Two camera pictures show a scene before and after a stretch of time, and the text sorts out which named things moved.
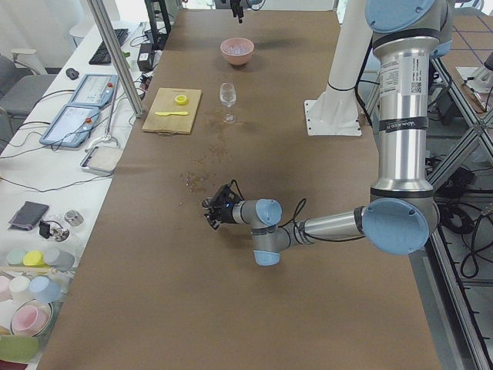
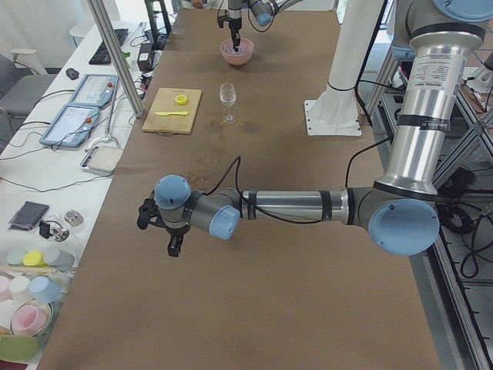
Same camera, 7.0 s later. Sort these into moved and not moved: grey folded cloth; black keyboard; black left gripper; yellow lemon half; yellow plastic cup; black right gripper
Moved: black left gripper; black right gripper
Not moved: grey folded cloth; yellow lemon half; black keyboard; yellow plastic cup
